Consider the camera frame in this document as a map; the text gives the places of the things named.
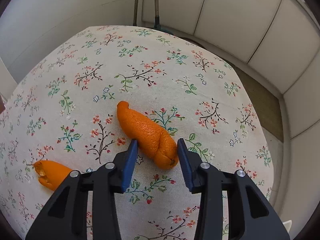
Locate long orange peel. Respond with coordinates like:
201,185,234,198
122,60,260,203
117,101,178,170

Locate white plastic trash bin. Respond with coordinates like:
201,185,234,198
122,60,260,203
283,219,292,232

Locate white kitchen cabinets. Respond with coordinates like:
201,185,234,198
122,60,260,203
139,0,319,139

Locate small curled orange peel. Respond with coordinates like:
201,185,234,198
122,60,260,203
33,160,72,191

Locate brown floor mat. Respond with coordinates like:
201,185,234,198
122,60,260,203
172,40,283,147

